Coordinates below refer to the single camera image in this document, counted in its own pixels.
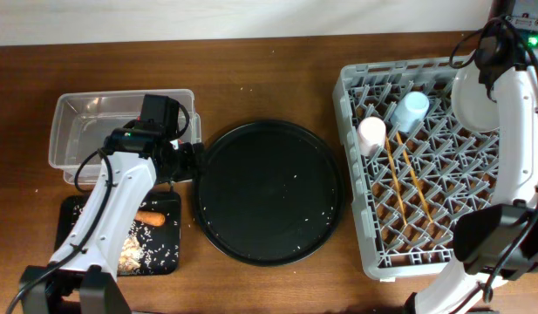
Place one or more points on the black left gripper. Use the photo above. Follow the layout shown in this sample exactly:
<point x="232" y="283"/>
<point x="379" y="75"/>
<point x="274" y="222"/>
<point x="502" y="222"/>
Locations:
<point x="193" y="160"/>

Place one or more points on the grey round plate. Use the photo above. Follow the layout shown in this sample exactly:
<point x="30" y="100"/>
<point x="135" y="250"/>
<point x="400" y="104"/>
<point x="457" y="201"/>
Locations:
<point x="472" y="108"/>

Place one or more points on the orange carrot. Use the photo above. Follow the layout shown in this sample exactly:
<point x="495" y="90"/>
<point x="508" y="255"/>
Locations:
<point x="151" y="218"/>

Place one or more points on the light blue plastic cup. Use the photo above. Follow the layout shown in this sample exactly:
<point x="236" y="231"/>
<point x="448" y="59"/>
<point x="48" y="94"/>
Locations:
<point x="410" y="111"/>

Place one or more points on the wooden chopstick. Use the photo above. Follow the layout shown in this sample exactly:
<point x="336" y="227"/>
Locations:
<point x="415" y="179"/>
<point x="395" y="180"/>

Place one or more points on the pink plastic cup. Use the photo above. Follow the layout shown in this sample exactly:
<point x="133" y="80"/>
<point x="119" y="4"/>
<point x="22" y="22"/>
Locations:
<point x="371" y="135"/>

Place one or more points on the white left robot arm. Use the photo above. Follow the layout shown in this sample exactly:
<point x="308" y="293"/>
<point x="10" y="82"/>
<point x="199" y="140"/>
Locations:
<point x="82" y="272"/>

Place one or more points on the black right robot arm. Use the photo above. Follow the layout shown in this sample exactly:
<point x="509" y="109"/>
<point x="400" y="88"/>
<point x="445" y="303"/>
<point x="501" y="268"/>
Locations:
<point x="495" y="89"/>

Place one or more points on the clear plastic waste bin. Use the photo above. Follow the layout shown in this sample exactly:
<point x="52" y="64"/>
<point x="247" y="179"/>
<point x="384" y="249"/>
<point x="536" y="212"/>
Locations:
<point x="83" y="120"/>

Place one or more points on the grey plastic dishwasher rack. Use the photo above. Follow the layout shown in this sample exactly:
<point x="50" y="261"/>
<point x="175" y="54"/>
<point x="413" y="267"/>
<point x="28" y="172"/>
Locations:
<point x="457" y="168"/>

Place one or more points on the black rectangular food tray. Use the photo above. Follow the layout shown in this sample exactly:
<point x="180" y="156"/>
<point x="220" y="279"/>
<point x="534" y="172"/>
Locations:
<point x="165" y="200"/>

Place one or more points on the round black tray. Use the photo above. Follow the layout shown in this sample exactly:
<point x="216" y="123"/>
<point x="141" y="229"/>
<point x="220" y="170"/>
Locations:
<point x="271" y="193"/>

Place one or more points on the food scraps and rice pile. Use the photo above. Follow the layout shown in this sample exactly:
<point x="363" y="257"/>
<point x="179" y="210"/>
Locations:
<point x="149" y="250"/>

